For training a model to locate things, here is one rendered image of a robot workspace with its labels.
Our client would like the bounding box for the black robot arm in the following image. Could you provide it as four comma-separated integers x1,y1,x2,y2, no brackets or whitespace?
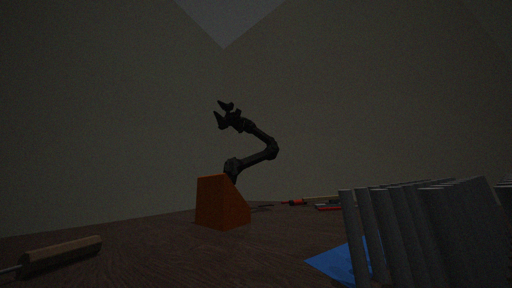
223,108,280,185

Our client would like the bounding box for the blue flat strip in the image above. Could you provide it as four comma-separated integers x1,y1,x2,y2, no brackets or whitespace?
303,236,373,288

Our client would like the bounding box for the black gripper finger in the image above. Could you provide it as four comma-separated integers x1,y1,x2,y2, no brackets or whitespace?
213,111,227,125
217,100,231,110

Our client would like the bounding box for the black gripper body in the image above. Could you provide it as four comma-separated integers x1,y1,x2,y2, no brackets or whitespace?
218,102,238,130

